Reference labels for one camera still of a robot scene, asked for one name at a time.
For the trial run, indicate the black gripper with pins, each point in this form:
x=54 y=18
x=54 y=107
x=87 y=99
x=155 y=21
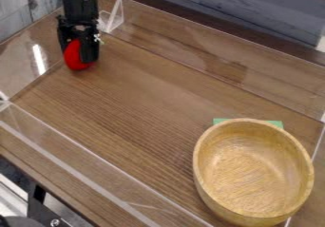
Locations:
x=84 y=30

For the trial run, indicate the red plush strawberry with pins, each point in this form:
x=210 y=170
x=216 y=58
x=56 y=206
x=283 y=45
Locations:
x=71 y=56

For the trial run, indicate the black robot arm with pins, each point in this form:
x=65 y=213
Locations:
x=80 y=10

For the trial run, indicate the black table leg clamp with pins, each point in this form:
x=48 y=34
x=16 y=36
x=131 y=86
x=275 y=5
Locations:
x=38 y=212

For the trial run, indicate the wooden bowl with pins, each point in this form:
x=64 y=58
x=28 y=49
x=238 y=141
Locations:
x=251 y=171

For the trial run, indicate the clear acrylic corner bracket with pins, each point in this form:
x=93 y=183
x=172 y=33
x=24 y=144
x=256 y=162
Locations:
x=109 y=20

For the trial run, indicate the clear acrylic left wall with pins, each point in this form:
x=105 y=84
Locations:
x=32 y=64

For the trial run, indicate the clear acrylic wall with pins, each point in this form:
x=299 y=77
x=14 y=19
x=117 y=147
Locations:
x=32 y=64
x=108 y=197
x=263 y=71

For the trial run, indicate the clear acrylic front wall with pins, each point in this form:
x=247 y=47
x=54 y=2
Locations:
x=108 y=197

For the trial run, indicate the clear acrylic back wall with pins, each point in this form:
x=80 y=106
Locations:
x=263 y=71

